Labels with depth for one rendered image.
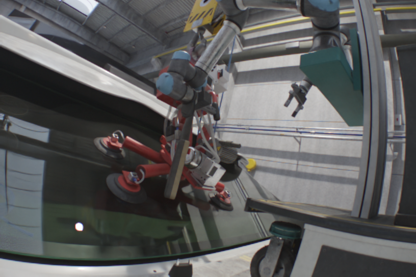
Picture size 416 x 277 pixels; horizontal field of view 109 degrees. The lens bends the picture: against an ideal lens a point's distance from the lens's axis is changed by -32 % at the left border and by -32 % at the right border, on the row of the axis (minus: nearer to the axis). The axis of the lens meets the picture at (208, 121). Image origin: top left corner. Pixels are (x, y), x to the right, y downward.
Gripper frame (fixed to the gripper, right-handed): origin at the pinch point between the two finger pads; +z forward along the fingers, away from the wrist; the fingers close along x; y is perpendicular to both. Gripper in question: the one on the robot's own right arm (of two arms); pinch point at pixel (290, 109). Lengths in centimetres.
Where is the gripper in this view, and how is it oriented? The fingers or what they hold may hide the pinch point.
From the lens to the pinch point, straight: 141.2
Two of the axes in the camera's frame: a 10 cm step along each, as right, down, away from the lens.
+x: 6.3, 4.5, 6.3
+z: -5.8, 8.1, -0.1
